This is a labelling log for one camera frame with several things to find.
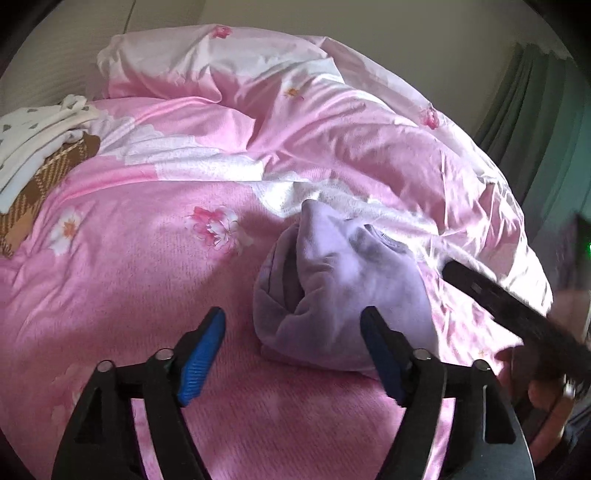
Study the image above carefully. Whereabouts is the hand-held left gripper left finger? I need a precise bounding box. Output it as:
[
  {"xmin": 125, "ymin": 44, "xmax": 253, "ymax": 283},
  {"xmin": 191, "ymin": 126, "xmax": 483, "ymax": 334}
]
[{"xmin": 52, "ymin": 306, "xmax": 227, "ymax": 480}]

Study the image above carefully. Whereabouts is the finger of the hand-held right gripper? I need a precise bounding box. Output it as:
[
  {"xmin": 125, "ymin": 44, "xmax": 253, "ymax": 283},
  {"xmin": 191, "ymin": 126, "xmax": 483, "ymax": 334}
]
[{"xmin": 442, "ymin": 260, "xmax": 591, "ymax": 398}]

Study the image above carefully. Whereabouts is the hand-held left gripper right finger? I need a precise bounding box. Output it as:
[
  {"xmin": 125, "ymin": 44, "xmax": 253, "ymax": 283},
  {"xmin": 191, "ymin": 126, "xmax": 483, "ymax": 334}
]
[{"xmin": 359, "ymin": 305, "xmax": 536, "ymax": 480}]

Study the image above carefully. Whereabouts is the purple sweater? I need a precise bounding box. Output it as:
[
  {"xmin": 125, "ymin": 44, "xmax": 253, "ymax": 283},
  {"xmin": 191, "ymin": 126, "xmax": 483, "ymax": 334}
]
[{"xmin": 253, "ymin": 200, "xmax": 440, "ymax": 380}]

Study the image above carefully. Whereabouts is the person's right hand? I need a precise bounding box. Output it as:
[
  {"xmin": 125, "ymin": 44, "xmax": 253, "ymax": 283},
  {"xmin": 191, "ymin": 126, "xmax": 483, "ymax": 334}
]
[{"xmin": 500, "ymin": 345, "xmax": 578, "ymax": 463}]

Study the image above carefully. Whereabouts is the pink floral duvet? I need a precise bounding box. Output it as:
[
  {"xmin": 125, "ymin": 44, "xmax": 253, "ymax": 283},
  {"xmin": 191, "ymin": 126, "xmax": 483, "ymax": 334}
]
[{"xmin": 0, "ymin": 34, "xmax": 555, "ymax": 480}]

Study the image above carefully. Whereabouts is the green curtain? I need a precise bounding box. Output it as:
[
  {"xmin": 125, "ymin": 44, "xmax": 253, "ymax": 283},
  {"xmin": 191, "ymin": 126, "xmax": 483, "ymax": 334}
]
[{"xmin": 475, "ymin": 42, "xmax": 591, "ymax": 241}]

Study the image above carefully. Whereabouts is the brown plaid cloth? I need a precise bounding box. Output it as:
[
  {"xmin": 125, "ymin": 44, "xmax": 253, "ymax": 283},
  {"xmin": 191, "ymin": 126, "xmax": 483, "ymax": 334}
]
[{"xmin": 0, "ymin": 133, "xmax": 102, "ymax": 258}]

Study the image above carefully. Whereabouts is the light blue cloth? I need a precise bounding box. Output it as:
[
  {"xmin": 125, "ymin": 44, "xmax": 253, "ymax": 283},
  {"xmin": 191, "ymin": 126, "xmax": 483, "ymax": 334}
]
[{"xmin": 0, "ymin": 131, "xmax": 86, "ymax": 206}]

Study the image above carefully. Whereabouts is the white heart print cloth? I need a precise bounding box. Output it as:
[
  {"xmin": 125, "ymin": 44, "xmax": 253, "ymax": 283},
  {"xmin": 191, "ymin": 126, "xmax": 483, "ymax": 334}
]
[{"xmin": 0, "ymin": 94, "xmax": 100, "ymax": 185}]

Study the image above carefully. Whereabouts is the pink floral pillow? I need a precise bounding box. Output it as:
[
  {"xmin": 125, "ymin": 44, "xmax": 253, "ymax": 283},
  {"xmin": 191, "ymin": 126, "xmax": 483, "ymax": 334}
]
[{"xmin": 97, "ymin": 24, "xmax": 334, "ymax": 105}]

